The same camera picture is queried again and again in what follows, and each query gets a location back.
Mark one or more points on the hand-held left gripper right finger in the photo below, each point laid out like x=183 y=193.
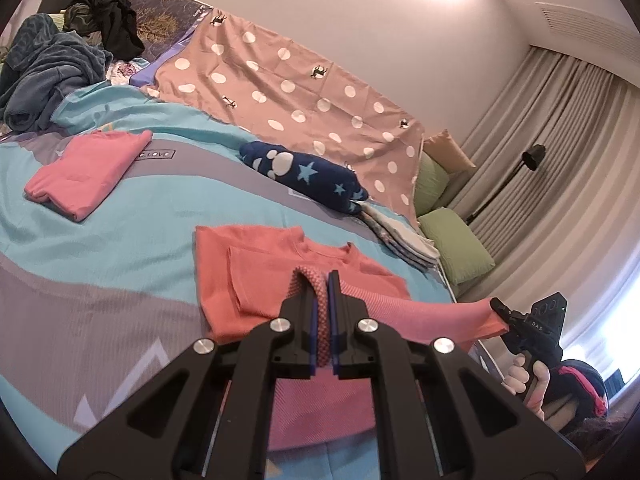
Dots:
x=336 y=355

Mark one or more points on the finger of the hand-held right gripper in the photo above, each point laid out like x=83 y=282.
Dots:
x=501 y=310

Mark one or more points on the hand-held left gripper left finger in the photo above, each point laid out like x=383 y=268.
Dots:
x=313 y=345

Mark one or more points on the salmon pink sweater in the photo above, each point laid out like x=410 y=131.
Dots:
x=260 y=270

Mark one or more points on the person's right forearm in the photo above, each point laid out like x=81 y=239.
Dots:
x=577 y=385

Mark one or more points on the black clothes pile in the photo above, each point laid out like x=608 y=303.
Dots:
x=117 y=25

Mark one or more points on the person's right hand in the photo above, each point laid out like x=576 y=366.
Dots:
x=525 y=380

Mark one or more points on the green pillow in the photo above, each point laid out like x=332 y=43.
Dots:
x=430 y=182
x=455 y=245

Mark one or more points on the cream folded garment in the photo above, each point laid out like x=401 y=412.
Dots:
x=407 y=232

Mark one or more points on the grey floral folded garment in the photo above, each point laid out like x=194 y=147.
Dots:
x=395 y=247

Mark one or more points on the beige curtain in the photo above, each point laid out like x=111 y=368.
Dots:
x=550 y=185

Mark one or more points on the black floor lamp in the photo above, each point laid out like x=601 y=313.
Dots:
x=535 y=155

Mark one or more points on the beige pillow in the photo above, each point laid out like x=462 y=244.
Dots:
x=447 y=152

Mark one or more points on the navy star print garment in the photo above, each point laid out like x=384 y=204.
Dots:
x=300 y=175

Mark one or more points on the blue and grey bedspread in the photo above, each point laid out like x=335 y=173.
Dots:
x=100 y=260

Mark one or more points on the pink polka dot sheet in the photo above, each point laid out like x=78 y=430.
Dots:
x=300 y=90

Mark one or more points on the pink folded garment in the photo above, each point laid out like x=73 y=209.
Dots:
x=80 y=175

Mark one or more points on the white air vent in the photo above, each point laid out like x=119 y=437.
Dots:
x=585 y=30

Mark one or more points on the lilac cloth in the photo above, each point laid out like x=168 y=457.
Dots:
x=165 y=60

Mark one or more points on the white printed cloth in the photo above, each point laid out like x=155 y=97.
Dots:
x=127 y=72

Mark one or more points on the dark teal blanket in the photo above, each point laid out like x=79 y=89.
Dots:
x=45 y=75

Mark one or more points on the grey green garment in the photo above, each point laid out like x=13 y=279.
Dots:
x=80 y=17

